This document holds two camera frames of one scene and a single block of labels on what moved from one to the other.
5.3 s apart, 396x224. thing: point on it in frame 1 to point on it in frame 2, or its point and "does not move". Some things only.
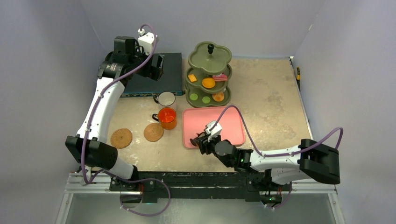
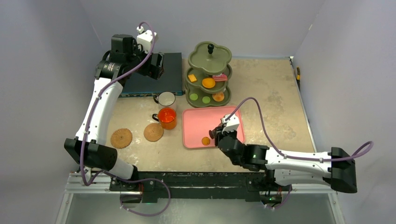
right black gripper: [203, 142] to [217, 136]
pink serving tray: [194, 119] does not move
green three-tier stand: [206, 81] does not move
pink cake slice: [222, 77] does not move
